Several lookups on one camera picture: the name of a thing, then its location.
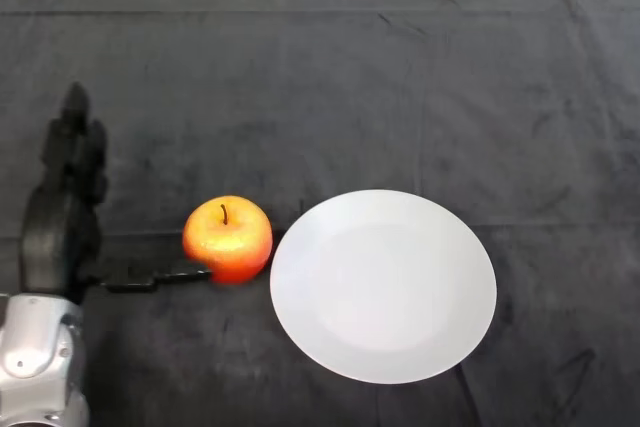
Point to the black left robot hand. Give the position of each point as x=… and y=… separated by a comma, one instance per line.
x=55, y=227

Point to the red yellow apple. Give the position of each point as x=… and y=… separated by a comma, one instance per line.
x=230, y=242

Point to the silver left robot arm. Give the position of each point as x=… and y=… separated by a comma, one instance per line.
x=35, y=347

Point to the white round plate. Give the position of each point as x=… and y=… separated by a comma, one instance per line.
x=382, y=287

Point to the black cloth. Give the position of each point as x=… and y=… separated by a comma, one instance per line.
x=350, y=97

